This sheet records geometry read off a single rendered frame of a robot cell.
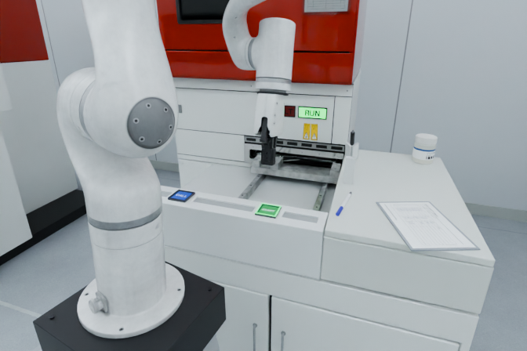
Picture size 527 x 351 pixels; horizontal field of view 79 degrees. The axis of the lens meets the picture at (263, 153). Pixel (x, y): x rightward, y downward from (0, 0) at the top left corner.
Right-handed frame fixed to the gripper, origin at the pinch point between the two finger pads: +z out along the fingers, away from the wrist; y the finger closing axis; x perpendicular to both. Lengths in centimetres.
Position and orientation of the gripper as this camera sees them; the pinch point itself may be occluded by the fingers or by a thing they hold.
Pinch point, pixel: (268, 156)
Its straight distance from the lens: 77.6
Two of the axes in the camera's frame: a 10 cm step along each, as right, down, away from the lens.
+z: -0.7, 9.9, 1.5
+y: -3.1, 1.2, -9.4
